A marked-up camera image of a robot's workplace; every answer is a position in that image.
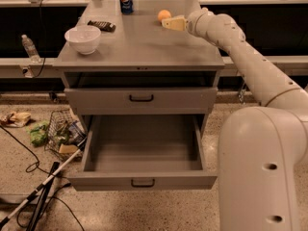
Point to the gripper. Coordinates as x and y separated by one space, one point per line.
192 24

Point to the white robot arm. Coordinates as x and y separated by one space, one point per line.
259 146

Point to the crumpled tan bag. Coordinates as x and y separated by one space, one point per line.
15 119

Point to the green snack bag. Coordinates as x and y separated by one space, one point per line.
38 133

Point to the grey metal drawer cabinet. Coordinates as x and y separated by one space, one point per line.
140 53

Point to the white ceramic bowl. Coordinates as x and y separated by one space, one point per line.
83 38

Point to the white black grabber stick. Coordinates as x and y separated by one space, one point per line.
41 186

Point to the orange fruit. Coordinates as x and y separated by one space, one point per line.
163 14

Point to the wire mesh basket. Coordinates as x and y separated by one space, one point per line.
65 134

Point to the clear plastic water bottle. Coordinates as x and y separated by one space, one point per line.
30 49

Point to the open lower grey drawer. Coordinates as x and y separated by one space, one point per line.
143 152

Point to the black stick on floor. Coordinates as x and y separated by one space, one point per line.
39 207

